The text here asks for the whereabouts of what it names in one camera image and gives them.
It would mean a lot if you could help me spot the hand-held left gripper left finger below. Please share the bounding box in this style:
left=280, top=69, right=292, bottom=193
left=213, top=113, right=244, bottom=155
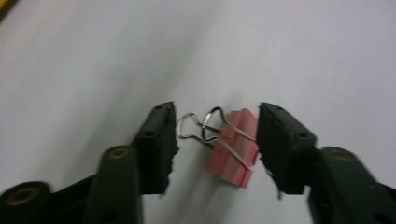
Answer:
left=83, top=101, right=180, bottom=224

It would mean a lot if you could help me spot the yellow storage organizer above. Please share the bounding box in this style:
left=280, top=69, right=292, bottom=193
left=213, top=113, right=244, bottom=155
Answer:
left=0, top=0, right=21, bottom=23

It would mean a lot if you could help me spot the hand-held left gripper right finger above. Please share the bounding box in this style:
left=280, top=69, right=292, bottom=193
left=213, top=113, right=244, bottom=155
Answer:
left=256, top=102, right=396, bottom=224

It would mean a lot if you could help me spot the pink binder clip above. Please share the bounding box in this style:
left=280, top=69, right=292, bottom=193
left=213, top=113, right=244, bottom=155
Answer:
left=176, top=105, right=261, bottom=189

